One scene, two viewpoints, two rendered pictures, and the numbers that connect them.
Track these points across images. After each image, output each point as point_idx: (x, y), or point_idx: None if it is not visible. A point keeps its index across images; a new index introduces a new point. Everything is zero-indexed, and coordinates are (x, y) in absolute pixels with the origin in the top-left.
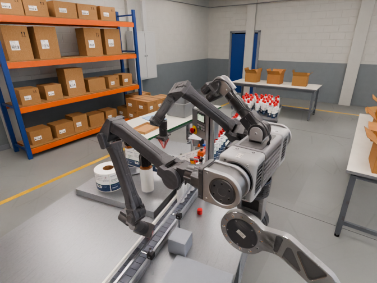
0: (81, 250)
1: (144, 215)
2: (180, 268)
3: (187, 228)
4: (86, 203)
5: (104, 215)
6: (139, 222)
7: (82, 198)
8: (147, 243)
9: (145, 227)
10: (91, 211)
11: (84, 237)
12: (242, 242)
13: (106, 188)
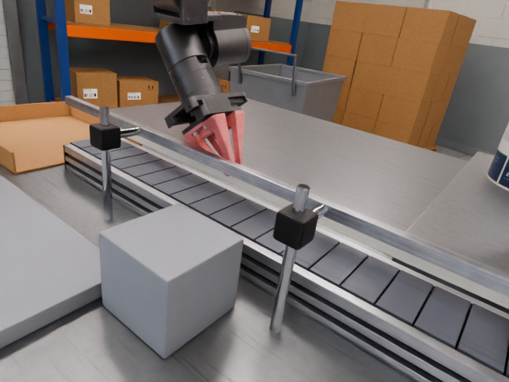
0: (266, 157)
1: (180, 16)
2: (47, 261)
3: (301, 373)
4: (437, 173)
5: (391, 187)
6: (166, 26)
7: (457, 171)
8: (162, 142)
9: (179, 74)
10: (403, 175)
11: (307, 162)
12: None
13: (494, 167)
